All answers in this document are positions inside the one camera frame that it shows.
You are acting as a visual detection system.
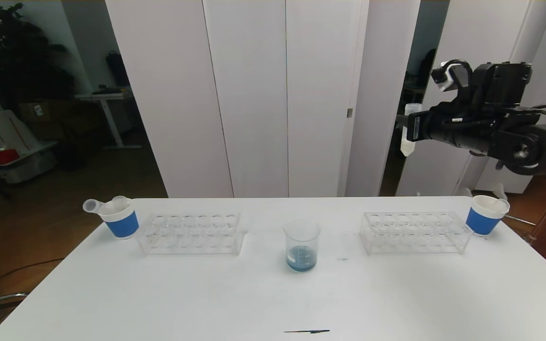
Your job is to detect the white machine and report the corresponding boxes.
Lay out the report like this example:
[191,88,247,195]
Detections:
[0,28,60,185]

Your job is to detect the blue white paper cup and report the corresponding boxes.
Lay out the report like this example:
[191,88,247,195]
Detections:
[99,197,139,239]
[465,195,510,236]

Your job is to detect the dark green potted plant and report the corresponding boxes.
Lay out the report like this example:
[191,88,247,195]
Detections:
[0,0,77,114]

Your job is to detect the clear acrylic test tube rack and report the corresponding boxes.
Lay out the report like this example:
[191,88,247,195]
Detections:
[138,212,246,256]
[359,211,473,255]

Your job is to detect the test tube with white pigment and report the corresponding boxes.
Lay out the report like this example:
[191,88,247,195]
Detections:
[400,103,422,157]

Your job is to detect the black floor cable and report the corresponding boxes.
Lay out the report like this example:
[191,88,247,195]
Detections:
[0,258,65,301]

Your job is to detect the black bag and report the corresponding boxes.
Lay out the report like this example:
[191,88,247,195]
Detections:
[106,50,132,88]

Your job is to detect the white desk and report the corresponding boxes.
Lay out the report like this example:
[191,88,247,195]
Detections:
[76,89,143,150]

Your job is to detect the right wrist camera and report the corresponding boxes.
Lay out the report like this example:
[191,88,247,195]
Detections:
[431,61,459,92]

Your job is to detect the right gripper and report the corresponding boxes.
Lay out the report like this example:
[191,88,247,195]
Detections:
[396,110,462,149]

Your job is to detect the clear glass beaker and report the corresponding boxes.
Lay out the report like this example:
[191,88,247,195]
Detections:
[282,218,321,273]

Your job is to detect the cardboard box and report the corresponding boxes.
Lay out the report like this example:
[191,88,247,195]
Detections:
[19,100,67,141]

